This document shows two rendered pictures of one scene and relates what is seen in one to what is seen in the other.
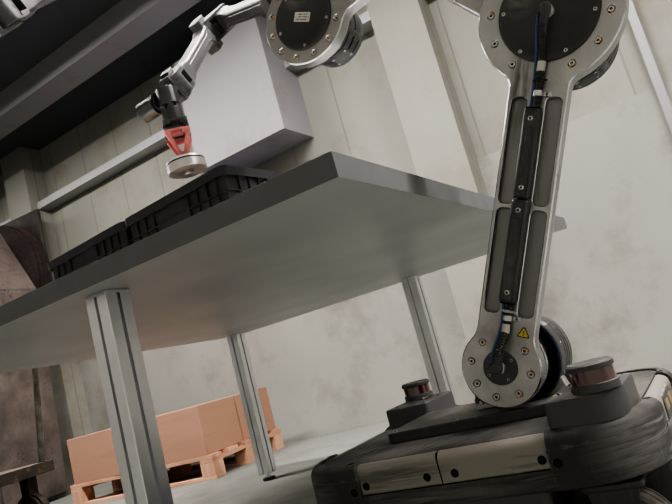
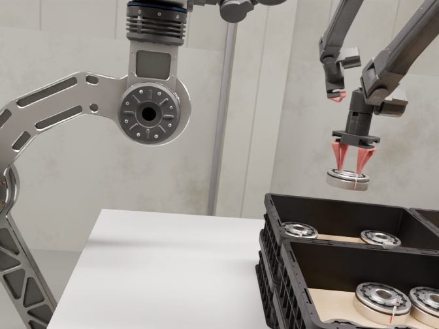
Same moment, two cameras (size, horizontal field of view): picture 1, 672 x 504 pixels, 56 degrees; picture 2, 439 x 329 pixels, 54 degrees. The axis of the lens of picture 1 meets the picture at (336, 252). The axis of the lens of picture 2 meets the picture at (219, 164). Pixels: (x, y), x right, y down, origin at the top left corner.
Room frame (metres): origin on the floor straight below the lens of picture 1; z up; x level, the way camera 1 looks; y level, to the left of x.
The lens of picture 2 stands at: (2.24, -0.57, 1.28)
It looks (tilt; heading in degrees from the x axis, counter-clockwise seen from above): 14 degrees down; 143
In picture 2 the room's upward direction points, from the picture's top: 7 degrees clockwise
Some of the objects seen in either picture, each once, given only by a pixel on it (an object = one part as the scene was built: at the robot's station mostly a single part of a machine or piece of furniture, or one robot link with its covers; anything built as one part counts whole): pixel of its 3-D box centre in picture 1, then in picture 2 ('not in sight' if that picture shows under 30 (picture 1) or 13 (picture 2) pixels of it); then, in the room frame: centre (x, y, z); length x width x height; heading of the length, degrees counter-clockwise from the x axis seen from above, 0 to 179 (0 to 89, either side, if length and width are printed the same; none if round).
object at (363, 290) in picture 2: not in sight; (383, 296); (1.85, 0.16, 0.86); 0.10 x 0.10 x 0.01
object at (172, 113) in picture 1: (174, 119); (357, 126); (1.60, 0.33, 1.15); 0.10 x 0.07 x 0.07; 12
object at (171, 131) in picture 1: (180, 142); (347, 153); (1.59, 0.32, 1.08); 0.07 x 0.07 x 0.09; 12
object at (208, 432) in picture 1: (175, 444); not in sight; (3.96, 1.25, 0.19); 1.12 x 0.82 x 0.39; 61
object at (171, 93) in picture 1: (166, 99); (364, 102); (1.60, 0.33, 1.21); 0.07 x 0.06 x 0.07; 61
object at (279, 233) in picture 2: (212, 201); (351, 224); (1.66, 0.29, 0.92); 0.40 x 0.30 x 0.02; 56
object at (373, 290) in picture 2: not in sight; (383, 294); (1.85, 0.16, 0.86); 0.05 x 0.05 x 0.01
